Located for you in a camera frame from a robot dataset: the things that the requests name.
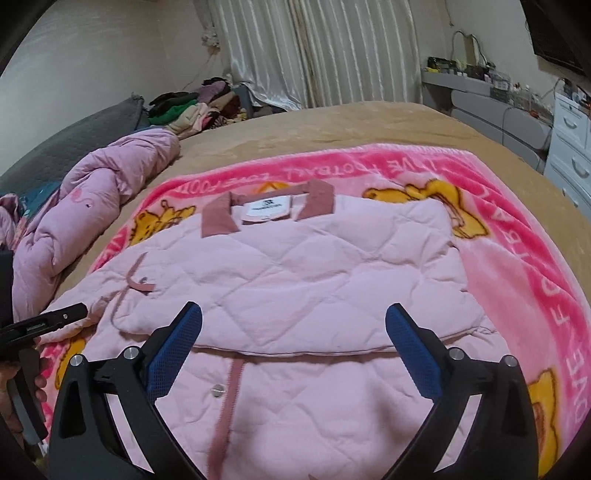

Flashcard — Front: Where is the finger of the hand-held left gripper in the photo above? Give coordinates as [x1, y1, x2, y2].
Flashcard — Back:
[0, 302, 89, 343]

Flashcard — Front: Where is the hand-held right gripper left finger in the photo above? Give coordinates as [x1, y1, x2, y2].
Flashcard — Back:
[48, 301, 206, 480]

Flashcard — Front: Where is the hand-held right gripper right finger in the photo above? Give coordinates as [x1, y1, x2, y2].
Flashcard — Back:
[385, 302, 541, 480]

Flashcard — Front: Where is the pink quilted jacket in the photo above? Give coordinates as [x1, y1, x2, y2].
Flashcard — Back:
[39, 180, 505, 480]

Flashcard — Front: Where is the pile of clothes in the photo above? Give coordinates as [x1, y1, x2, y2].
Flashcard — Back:
[147, 76, 254, 140]

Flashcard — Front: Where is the person's left hand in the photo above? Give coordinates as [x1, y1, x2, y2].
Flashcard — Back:
[0, 362, 49, 432]

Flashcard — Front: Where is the pink printed blanket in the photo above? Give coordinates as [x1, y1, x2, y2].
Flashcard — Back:
[39, 143, 591, 480]

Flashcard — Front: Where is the teal cloth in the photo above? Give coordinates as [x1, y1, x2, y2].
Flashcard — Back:
[21, 181, 64, 217]

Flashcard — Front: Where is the pink duvet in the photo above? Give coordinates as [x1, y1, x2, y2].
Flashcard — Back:
[0, 128, 182, 334]

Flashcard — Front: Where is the grey quilted pillow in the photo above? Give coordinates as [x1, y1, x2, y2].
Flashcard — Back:
[0, 95, 147, 195]

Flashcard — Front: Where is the tan bed sheet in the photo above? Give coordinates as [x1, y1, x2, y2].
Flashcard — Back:
[53, 100, 591, 296]

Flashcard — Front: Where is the grey desk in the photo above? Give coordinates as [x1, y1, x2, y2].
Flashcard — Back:
[421, 74, 555, 172]

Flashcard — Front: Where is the white drawer cabinet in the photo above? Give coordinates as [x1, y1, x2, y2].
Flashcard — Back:
[544, 89, 591, 209]

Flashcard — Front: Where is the clutter of desk items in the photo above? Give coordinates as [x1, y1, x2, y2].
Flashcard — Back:
[427, 30, 514, 89]

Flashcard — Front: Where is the white striped curtain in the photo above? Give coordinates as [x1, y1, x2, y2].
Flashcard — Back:
[207, 0, 445, 112]

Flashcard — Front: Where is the black television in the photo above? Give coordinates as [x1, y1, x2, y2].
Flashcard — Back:
[521, 0, 591, 78]

